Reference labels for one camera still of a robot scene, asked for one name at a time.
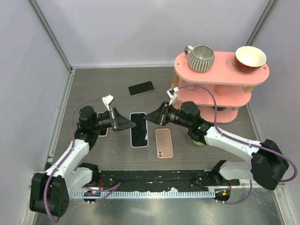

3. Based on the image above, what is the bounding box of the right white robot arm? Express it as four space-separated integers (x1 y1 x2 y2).
144 102 289 190

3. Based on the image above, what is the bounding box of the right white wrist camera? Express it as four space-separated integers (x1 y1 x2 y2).
166 87 179 105

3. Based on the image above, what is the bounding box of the beige phone case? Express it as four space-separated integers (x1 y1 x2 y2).
96 112 108 137

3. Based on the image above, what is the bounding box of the black phone silver edge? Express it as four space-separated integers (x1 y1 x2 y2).
128 81 154 96

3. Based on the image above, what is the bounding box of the pink three-tier shelf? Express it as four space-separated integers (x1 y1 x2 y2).
172 52 270 124

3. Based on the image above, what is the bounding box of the clear pink glass cup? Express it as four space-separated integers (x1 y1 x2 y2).
184 82 199 91

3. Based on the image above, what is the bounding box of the black mounting plate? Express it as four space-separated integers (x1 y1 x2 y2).
84 170 240 192

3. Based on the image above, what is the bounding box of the pink phone case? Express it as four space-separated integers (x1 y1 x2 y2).
155 128 173 159

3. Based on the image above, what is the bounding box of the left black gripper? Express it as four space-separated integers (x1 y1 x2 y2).
92 107 136 132

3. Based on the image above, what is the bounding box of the dark cup bottom shelf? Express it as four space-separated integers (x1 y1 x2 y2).
212 106 226 112

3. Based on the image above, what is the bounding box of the red white bowl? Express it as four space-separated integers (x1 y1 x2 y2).
234 46 267 73

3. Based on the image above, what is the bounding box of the phone with white edge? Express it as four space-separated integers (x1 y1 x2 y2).
97 113 108 136

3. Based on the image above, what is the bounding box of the white slotted cable duct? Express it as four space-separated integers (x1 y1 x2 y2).
72 189 215 200

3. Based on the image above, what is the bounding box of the lilac phone case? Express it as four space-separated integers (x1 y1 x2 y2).
129 112 150 148

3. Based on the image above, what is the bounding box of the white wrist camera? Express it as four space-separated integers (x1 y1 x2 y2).
166 87 179 105
102 95 114 111

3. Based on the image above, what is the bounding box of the yellow green mug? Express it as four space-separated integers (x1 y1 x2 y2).
193 140 206 146

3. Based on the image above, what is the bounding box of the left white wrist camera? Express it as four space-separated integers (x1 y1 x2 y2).
102 95 114 111

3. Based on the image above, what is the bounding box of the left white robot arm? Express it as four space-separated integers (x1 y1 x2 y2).
29 106 136 218

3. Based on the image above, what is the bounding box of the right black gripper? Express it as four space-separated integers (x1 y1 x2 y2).
144 102 192 129

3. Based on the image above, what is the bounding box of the grey striped mug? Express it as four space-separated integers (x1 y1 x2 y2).
184 45 215 73

